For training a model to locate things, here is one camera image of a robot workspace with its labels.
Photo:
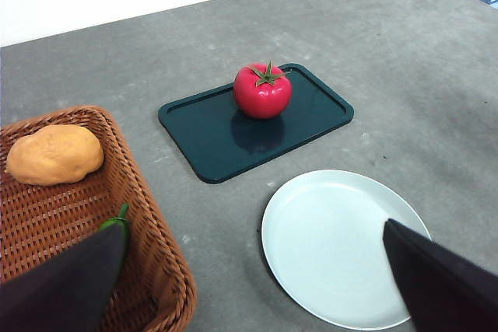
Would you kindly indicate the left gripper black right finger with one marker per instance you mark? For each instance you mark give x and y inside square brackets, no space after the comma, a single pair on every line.
[447,289]

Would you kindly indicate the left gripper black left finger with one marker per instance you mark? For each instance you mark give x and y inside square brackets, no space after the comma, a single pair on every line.
[58,293]

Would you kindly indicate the red tomato with green stem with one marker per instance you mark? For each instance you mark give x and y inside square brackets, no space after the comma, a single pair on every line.
[264,95]

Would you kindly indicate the brown wicker basket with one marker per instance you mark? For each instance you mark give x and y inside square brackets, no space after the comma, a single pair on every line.
[78,207]

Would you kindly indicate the green pepper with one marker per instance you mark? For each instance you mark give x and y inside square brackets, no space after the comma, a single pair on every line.
[121,218]

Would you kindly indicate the pale grey round plate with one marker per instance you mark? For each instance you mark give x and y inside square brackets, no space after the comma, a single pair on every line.
[323,238]

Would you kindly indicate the orange potato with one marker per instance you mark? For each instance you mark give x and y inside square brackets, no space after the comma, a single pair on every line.
[54,157]

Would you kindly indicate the black rectangular tray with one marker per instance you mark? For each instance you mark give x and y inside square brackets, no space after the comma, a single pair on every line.
[202,133]

